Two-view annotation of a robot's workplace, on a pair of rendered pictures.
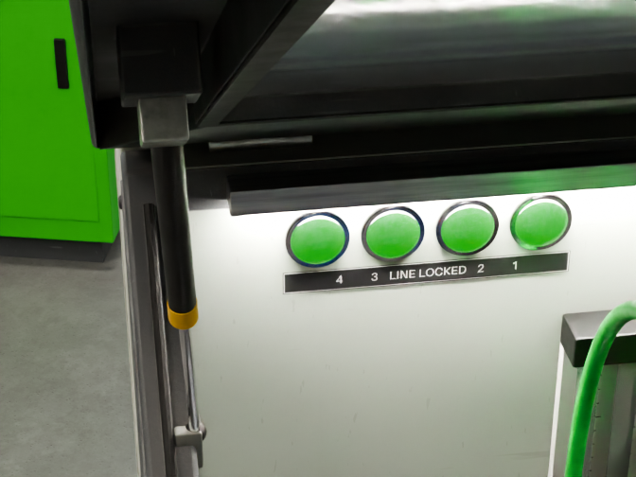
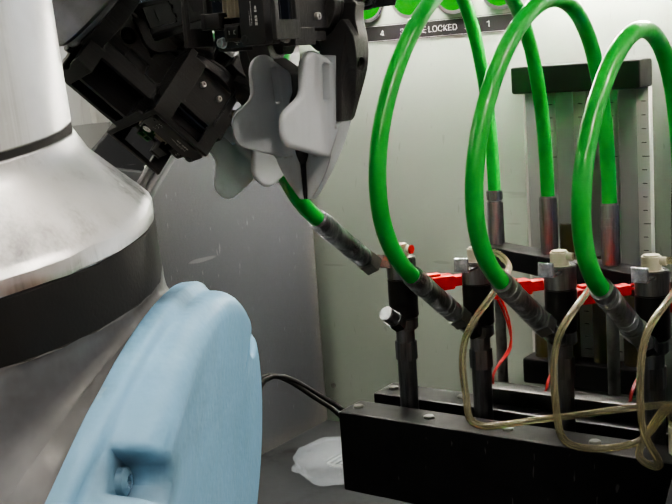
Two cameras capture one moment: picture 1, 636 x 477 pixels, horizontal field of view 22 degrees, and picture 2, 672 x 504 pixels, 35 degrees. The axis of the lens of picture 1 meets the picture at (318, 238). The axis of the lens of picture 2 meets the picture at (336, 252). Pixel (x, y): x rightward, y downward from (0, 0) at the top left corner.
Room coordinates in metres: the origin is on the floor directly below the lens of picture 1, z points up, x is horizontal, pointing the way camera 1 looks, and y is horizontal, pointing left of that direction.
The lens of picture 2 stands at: (0.09, -0.89, 1.31)
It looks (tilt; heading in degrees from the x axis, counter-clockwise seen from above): 10 degrees down; 44
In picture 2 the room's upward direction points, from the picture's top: 4 degrees counter-clockwise
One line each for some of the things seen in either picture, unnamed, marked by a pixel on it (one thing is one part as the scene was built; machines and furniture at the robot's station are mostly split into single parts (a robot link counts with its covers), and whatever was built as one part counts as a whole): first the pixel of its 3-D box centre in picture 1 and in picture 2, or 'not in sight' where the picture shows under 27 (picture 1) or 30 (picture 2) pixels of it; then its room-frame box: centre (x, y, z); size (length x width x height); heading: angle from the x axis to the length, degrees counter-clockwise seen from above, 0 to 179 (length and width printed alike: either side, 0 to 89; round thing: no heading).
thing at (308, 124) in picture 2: not in sight; (306, 128); (0.55, -0.42, 1.27); 0.06 x 0.03 x 0.09; 9
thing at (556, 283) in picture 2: not in sight; (558, 385); (0.85, -0.40, 1.02); 0.05 x 0.03 x 0.21; 9
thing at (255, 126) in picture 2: not in sight; (266, 129); (0.54, -0.39, 1.27); 0.06 x 0.03 x 0.09; 9
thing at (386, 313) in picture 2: not in sight; (401, 366); (0.83, -0.24, 1.02); 0.05 x 0.03 x 0.21; 9
